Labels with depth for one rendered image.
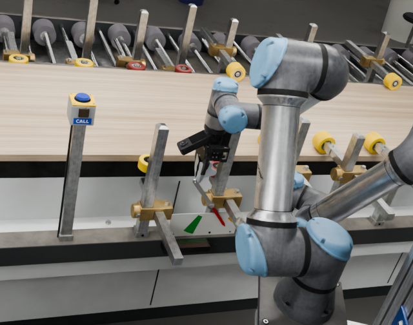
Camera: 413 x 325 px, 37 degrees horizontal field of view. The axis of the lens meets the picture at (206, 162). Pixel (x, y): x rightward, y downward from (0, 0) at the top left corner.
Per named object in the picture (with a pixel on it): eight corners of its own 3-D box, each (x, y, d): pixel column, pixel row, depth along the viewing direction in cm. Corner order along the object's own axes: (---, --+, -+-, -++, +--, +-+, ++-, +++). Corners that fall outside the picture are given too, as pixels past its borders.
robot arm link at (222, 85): (217, 86, 178) (211, 73, 185) (209, 119, 184) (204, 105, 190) (243, 89, 180) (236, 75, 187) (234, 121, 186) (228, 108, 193)
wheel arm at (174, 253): (181, 267, 195) (184, 256, 192) (171, 267, 193) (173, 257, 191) (147, 186, 228) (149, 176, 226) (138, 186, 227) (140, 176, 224)
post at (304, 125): (273, 230, 235) (312, 120, 210) (265, 231, 234) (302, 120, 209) (270, 224, 238) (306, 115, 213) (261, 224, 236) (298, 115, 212)
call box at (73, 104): (93, 128, 182) (96, 104, 178) (69, 128, 180) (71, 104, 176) (89, 116, 188) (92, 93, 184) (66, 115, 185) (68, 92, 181)
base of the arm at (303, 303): (335, 331, 148) (348, 301, 143) (273, 316, 148) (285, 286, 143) (330, 287, 161) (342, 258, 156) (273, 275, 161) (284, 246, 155)
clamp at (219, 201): (239, 207, 221) (242, 196, 219) (204, 209, 216) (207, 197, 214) (233, 198, 226) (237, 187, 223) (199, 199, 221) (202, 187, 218)
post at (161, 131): (144, 244, 218) (170, 127, 193) (135, 245, 216) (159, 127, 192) (142, 238, 220) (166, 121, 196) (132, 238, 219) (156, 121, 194)
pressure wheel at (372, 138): (384, 135, 258) (367, 143, 257) (386, 149, 263) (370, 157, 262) (377, 128, 262) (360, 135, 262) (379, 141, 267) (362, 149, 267)
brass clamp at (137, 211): (171, 220, 214) (173, 209, 211) (133, 222, 208) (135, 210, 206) (166, 209, 218) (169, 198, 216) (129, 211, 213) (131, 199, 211)
